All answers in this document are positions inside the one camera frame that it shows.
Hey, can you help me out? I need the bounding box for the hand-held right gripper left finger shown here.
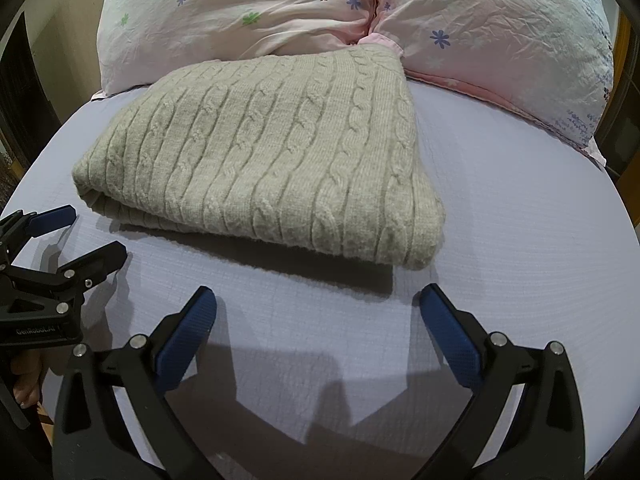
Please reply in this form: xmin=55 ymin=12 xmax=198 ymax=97
xmin=52 ymin=285 xmax=221 ymax=480

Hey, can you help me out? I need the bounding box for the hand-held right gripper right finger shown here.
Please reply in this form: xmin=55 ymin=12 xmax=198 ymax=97
xmin=418 ymin=283 xmax=588 ymax=480

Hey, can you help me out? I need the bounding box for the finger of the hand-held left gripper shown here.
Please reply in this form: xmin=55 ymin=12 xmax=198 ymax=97
xmin=0 ymin=240 xmax=129 ymax=322
xmin=0 ymin=205 xmax=79 ymax=257

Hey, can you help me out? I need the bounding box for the grey cable-knit sweater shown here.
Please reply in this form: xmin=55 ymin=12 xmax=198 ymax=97
xmin=72 ymin=44 xmax=447 ymax=270

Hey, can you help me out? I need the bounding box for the person's left hand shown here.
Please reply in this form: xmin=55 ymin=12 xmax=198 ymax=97
xmin=10 ymin=347 xmax=45 ymax=408

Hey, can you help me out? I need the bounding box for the lavender bed sheet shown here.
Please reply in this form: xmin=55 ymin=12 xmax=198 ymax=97
xmin=0 ymin=79 xmax=638 ymax=480

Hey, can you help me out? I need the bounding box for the dark wooden furniture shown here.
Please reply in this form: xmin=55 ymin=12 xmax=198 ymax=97
xmin=0 ymin=10 xmax=66 ymax=196

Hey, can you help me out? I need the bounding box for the pink floral pillow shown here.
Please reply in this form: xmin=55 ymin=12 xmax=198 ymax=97
xmin=95 ymin=0 xmax=383 ymax=97
xmin=372 ymin=0 xmax=617 ymax=153

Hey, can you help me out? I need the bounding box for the wooden bed frame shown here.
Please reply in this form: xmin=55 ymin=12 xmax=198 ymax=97
xmin=594 ymin=5 xmax=640 ymax=178

